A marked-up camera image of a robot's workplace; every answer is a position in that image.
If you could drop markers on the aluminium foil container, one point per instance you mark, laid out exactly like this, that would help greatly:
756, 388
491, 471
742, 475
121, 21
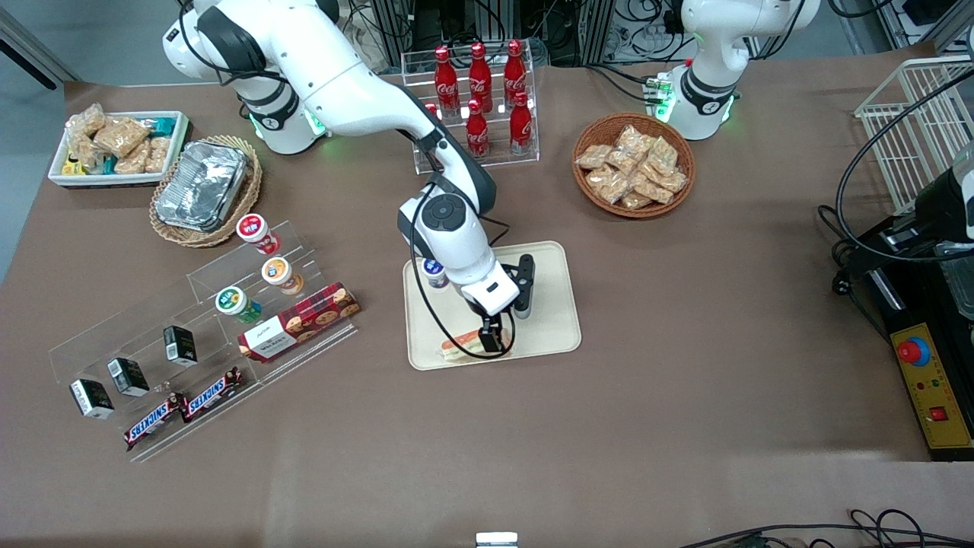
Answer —
202, 186

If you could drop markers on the aluminium profile frame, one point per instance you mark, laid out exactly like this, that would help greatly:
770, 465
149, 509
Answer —
456, 23

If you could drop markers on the red emergency stop button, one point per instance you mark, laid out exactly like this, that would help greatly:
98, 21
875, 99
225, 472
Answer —
913, 351

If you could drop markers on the teal snack packet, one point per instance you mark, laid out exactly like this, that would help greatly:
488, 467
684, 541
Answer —
162, 124

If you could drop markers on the small white device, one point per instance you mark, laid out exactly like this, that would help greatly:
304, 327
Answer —
496, 540

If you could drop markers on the red lid cup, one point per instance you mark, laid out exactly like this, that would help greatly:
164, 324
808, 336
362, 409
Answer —
254, 230

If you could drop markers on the beige plastic tray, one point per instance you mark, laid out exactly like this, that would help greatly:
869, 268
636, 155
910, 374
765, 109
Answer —
548, 327

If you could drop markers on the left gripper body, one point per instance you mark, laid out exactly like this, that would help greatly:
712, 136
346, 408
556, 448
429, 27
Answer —
933, 204

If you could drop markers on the clear acrylic stepped stand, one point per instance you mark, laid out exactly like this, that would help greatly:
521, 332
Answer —
221, 350

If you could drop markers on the triangular sandwich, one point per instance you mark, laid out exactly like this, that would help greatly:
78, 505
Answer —
463, 347

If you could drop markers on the yellow snack packet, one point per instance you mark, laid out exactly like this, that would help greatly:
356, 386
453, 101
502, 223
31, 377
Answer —
72, 166

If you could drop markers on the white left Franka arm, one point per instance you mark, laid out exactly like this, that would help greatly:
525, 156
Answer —
715, 46

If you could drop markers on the black yellow control box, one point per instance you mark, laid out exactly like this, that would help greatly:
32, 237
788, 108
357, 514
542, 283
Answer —
940, 388

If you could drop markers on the round wicker basket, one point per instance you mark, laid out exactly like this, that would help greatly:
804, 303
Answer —
601, 209

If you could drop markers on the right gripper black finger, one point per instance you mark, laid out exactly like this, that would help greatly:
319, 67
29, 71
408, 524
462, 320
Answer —
498, 339
484, 335

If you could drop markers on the blue lid yogurt cup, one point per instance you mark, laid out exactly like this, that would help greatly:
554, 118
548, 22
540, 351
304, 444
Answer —
434, 270

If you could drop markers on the Snickers bar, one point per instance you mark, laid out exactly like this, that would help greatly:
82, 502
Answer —
213, 394
154, 421

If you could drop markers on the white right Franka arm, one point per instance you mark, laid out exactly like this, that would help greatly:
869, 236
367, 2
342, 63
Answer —
342, 84

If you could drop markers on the clear cracker packet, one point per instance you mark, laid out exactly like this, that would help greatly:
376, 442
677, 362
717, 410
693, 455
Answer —
622, 161
634, 139
654, 190
663, 154
593, 156
636, 201
613, 190
601, 177

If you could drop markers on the red rocker switch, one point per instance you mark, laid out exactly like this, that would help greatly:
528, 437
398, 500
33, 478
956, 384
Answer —
938, 414

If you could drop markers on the green lid cup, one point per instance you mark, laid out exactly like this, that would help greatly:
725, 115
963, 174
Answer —
232, 301

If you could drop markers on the tan snack packet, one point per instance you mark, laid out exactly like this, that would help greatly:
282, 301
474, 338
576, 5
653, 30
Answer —
133, 160
120, 135
158, 154
87, 120
82, 151

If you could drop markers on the crumpled beige cloth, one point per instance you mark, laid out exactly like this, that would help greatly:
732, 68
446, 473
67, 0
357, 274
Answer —
365, 46

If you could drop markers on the small black white box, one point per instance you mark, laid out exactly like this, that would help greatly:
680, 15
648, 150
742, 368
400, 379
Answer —
91, 399
128, 377
180, 346

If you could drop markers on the red tartan cookie box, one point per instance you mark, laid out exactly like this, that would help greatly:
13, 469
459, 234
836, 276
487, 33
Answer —
300, 323

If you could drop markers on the white plastic bin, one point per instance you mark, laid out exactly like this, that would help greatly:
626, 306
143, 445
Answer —
114, 180

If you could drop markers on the clear acrylic bottle rack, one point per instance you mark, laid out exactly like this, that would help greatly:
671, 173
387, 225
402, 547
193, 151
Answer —
502, 161

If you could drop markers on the oval wicker basket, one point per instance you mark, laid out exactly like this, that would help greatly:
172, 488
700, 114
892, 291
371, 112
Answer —
247, 205

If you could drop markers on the orange lid cup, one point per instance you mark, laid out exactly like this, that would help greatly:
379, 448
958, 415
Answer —
278, 272

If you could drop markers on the red Coca-Cola bottle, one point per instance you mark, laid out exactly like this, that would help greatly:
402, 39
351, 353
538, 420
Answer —
521, 125
480, 76
477, 133
446, 84
515, 72
434, 109

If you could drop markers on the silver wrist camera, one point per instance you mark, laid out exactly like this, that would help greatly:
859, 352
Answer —
525, 285

